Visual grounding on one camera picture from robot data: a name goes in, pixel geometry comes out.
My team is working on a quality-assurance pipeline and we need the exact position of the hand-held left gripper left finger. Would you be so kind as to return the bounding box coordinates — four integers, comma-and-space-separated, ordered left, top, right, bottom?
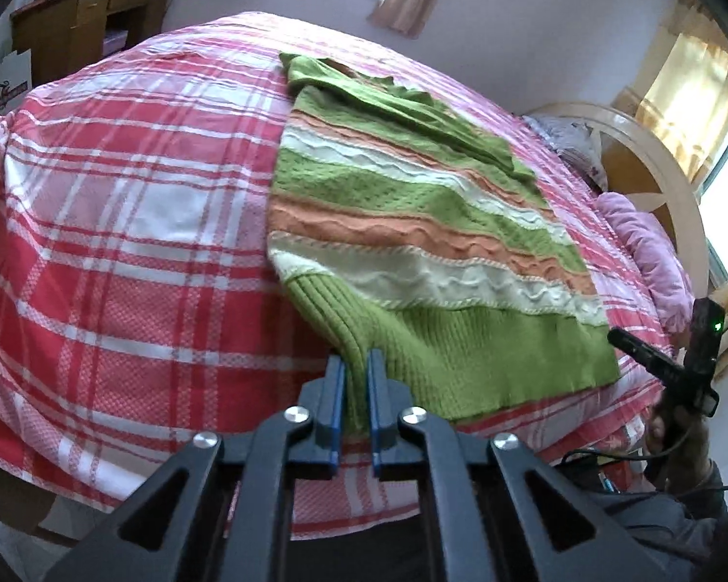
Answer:
42, 355, 347, 582

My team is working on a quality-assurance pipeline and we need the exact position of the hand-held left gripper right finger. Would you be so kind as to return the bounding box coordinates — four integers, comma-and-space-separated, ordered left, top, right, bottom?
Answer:
367, 348, 668, 582

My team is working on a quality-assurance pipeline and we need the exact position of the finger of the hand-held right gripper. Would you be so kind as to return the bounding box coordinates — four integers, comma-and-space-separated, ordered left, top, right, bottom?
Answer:
607, 327, 683, 386

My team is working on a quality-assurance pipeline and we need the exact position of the green striped knit sweater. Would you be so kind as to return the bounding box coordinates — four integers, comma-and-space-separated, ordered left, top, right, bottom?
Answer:
267, 51, 621, 437

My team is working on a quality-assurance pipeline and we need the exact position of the person's right forearm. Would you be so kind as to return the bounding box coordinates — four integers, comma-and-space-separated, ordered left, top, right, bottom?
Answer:
595, 461, 728, 565

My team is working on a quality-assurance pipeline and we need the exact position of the person's right hand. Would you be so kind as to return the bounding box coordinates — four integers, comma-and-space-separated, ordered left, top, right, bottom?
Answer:
646, 403, 713, 486

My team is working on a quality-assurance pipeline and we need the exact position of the pink pillow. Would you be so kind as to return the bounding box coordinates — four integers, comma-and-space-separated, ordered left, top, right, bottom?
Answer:
595, 192, 695, 334

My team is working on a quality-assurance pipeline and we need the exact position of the cream wooden headboard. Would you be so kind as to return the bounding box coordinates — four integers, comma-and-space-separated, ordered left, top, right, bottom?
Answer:
525, 103, 713, 298

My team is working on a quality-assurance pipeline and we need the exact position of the floral pillow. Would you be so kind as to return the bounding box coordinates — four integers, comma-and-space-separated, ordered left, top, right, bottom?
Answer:
525, 115, 608, 192

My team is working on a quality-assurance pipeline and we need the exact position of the red plaid bed sheet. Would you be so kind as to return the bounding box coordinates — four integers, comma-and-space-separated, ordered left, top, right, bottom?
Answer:
0, 11, 674, 540

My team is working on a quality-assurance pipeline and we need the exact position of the yellow curtain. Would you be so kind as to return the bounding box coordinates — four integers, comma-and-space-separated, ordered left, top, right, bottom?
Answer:
612, 0, 728, 186

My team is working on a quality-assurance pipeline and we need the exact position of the white paper shopping bag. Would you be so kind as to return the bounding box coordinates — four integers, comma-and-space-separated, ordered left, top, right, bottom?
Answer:
0, 48, 34, 113

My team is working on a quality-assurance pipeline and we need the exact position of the brown wooden desk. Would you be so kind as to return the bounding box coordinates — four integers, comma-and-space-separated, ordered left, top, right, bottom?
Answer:
10, 0, 177, 89

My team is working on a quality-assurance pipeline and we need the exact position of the black cable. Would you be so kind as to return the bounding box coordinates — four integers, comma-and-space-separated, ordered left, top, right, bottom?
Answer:
558, 449, 728, 493

